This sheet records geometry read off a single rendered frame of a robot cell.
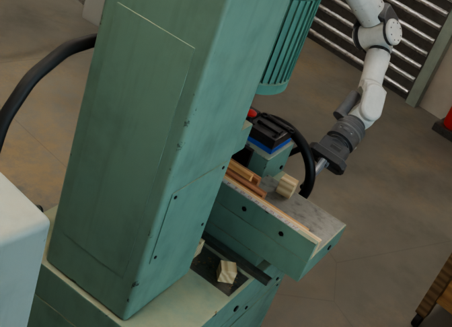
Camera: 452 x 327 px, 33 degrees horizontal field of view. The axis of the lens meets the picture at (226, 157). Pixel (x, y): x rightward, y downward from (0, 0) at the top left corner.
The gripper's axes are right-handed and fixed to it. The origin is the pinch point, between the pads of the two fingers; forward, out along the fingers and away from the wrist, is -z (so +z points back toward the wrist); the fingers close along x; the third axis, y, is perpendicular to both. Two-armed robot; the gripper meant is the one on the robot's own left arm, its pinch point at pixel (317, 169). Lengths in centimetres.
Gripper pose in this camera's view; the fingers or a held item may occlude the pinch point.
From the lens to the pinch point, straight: 209.5
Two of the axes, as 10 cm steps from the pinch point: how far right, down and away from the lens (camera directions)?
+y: 0.4, -4.9, -8.7
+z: 6.1, -6.8, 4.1
